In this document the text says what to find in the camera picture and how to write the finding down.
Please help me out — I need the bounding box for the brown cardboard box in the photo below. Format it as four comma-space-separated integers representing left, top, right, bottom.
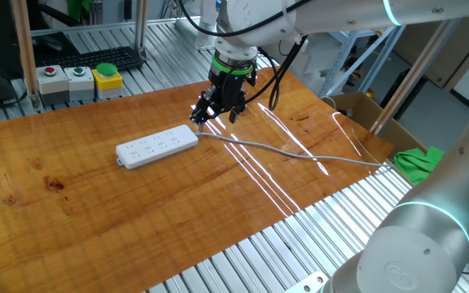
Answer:
327, 90, 429, 160

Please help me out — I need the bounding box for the tan upright frame post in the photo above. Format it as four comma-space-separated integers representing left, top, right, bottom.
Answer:
11, 0, 42, 112

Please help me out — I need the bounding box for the grey box green button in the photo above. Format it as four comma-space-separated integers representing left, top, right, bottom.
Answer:
64, 66, 96, 103

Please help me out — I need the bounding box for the grey box red button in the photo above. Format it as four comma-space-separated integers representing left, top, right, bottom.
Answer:
35, 64, 71, 107

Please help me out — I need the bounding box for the tan slanted frame post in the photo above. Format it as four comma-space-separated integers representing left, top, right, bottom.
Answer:
368, 18, 462, 136

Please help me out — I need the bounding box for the black hanging cable bundle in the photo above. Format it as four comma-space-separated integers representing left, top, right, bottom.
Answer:
244, 35, 309, 112

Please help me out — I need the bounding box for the white metal mounting plate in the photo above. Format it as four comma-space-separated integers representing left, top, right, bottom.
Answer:
283, 271, 330, 293

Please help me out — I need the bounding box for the black keyboard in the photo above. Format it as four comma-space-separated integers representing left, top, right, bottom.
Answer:
34, 46, 145, 72

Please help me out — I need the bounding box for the green cloth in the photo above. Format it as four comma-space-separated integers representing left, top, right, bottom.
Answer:
392, 146, 446, 186

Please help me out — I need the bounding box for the glossy wooden board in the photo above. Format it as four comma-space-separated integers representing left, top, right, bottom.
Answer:
0, 67, 395, 293

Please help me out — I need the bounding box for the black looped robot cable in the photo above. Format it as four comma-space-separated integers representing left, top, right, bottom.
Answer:
176, 0, 313, 38

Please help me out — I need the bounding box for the blue grey metal shelf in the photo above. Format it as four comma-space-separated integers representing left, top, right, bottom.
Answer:
318, 24, 407, 98

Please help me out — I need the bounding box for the white power strip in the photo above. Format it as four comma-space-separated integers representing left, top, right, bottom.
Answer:
115, 124, 199, 171

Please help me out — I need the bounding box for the grey power strip cable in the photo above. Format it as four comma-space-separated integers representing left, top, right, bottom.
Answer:
195, 130, 395, 169

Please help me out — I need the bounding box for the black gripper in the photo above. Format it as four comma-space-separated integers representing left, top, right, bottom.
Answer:
188, 64, 258, 125

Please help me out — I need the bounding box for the white machine base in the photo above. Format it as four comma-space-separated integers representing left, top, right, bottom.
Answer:
195, 0, 220, 52

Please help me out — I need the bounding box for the yellow box green mushroom button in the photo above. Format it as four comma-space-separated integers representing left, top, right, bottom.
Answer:
91, 62, 124, 101

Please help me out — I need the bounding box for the grey aluminium upright post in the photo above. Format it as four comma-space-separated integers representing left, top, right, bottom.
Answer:
134, 0, 151, 61

